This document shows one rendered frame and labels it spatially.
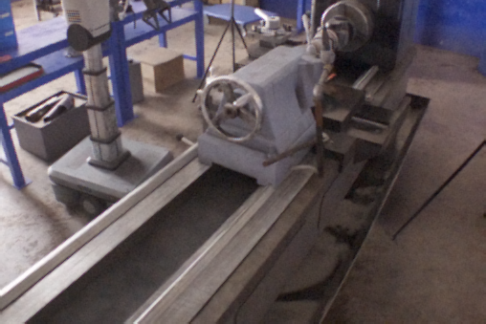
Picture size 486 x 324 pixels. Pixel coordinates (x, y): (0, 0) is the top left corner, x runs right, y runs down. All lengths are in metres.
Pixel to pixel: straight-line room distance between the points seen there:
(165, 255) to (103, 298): 0.24
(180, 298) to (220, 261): 0.16
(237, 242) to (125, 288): 0.35
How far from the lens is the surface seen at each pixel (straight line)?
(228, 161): 1.48
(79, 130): 3.45
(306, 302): 1.67
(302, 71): 1.57
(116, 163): 2.60
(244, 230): 1.29
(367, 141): 1.68
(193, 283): 1.16
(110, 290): 1.32
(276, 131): 1.42
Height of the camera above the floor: 1.72
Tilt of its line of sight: 29 degrees down
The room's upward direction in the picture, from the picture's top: straight up
